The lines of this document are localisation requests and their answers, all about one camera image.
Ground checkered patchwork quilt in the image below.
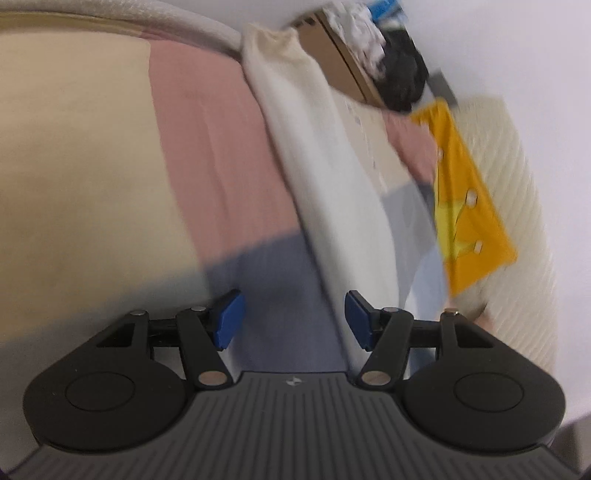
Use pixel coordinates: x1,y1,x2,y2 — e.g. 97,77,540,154
0,28,467,370

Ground white crumpled clothes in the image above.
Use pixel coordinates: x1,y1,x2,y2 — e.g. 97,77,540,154
323,2,387,79

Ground blue packet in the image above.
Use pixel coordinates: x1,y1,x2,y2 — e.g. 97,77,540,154
369,0,408,24

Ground yellow crown pillow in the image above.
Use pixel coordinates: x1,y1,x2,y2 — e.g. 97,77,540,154
410,99,517,298

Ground wooden nightstand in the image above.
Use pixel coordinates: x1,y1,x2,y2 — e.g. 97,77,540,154
295,9,389,109

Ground grey wall switch panel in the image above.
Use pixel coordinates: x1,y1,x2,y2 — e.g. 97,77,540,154
427,69,460,112

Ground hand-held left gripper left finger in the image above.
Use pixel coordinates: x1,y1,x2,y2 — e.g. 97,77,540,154
95,289,246,389

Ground cream sweater with navy pattern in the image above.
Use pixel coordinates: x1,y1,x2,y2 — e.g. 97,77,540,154
240,23,416,370

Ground cream bed mattress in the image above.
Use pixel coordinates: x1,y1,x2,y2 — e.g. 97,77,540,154
0,0,242,62

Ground black clothes pile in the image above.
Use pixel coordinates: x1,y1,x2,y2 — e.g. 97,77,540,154
376,28,430,114

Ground cream quilted headboard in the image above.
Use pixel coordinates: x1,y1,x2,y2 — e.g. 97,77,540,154
455,95,561,370

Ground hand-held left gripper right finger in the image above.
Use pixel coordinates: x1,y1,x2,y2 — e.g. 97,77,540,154
345,290,497,389

